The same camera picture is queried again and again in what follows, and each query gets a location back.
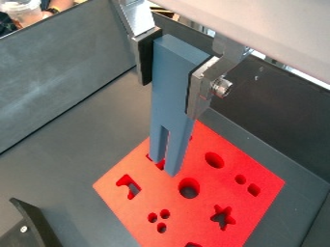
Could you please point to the blue double-square peg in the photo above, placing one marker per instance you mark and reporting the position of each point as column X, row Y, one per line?
column 175, row 60

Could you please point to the person in background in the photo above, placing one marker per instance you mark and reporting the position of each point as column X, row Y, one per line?
column 20, row 13

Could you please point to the grey left side panel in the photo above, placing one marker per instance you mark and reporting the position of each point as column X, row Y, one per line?
column 55, row 63

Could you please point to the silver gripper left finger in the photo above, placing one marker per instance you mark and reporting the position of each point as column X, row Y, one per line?
column 136, row 17

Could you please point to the red shape-hole board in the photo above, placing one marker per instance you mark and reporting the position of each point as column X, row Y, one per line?
column 207, row 207

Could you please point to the black bracket with screw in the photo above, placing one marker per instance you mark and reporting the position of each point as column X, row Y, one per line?
column 32, row 231

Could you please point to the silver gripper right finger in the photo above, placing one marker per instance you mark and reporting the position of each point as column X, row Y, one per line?
column 207, row 81

